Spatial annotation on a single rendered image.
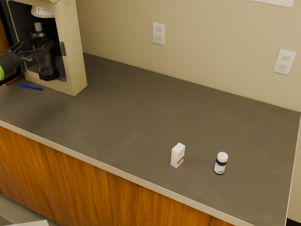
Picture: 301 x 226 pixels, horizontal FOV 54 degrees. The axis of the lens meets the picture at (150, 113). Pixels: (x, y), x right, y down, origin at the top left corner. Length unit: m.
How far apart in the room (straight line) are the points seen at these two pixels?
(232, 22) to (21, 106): 1.06
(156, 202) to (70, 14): 0.87
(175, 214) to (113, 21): 1.06
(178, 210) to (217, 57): 0.77
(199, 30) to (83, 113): 0.69
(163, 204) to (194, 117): 0.43
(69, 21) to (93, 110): 0.41
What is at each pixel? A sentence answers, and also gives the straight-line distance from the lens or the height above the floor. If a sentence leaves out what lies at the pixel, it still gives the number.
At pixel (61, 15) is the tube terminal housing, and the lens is 1.33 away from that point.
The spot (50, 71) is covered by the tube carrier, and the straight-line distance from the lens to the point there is 1.50.
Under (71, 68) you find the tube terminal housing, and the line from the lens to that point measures 1.45.
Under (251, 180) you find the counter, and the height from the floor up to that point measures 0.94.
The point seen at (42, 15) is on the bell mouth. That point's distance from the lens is 1.43.
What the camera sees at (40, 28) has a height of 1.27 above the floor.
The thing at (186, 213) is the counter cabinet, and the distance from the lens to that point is 1.22.
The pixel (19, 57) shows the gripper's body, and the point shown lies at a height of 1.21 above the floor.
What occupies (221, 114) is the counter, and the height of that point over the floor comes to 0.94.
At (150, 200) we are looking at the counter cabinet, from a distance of 1.26.
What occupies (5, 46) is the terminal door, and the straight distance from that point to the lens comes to 1.58.
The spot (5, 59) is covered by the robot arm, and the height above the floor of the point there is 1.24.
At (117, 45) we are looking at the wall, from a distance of 1.78.
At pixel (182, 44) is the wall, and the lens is 1.57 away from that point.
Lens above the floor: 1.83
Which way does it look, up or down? 40 degrees down
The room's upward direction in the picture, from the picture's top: 2 degrees clockwise
